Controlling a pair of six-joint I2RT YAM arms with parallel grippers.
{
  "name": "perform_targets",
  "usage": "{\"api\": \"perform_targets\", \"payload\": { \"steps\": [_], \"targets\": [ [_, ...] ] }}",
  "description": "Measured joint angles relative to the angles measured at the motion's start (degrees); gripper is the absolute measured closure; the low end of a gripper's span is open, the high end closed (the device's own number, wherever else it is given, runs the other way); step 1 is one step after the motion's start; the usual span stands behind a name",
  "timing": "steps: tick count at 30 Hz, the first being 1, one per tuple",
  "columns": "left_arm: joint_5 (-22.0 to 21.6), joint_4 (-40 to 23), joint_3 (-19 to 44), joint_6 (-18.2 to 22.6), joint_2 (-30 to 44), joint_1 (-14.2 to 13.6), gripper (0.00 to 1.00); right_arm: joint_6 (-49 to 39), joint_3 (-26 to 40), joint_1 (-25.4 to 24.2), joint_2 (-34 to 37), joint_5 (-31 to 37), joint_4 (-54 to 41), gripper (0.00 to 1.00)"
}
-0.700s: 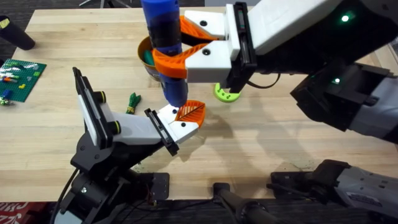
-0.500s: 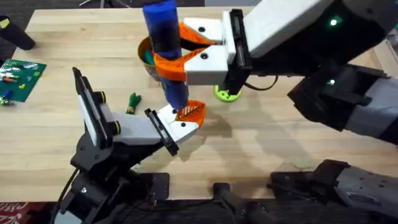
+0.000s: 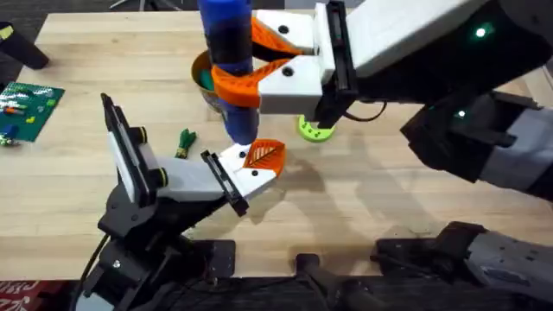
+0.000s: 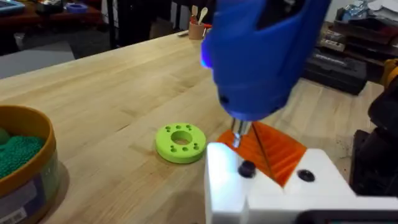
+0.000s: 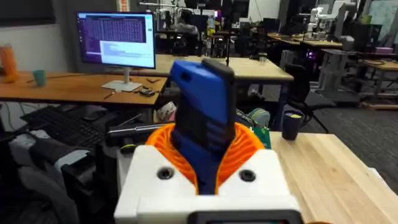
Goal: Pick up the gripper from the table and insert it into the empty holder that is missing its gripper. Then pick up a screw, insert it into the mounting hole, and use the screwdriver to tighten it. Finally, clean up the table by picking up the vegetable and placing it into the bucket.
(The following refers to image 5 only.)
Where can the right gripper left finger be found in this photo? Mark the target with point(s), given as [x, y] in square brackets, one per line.
[149, 183]

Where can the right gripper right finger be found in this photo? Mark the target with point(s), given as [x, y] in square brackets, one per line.
[261, 180]

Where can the blue electric screwdriver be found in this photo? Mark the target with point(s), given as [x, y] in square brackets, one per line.
[203, 102]

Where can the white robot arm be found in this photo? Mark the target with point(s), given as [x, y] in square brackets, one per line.
[320, 21]

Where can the green board with blocks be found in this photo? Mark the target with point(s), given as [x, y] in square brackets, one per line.
[262, 135]

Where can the dark blue cup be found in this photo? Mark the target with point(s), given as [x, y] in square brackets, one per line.
[290, 126]

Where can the black computer mouse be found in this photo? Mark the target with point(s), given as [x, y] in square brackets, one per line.
[93, 112]

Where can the small black device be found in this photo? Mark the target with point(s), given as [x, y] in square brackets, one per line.
[146, 92]

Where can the black office chair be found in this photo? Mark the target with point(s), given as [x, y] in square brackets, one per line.
[300, 90]

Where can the black keyboard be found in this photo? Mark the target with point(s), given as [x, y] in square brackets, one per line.
[65, 124]

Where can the pale wooden office table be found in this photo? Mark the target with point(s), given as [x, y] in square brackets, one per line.
[252, 68]

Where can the brown wooden desk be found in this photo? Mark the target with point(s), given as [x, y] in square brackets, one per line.
[71, 90]

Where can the computer monitor on white stand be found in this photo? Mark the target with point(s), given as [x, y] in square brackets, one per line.
[116, 40]

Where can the teal cup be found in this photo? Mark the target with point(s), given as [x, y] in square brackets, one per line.
[39, 77]

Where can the pink box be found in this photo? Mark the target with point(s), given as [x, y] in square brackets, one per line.
[384, 50]

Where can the orange bottle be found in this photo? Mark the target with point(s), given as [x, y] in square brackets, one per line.
[7, 63]

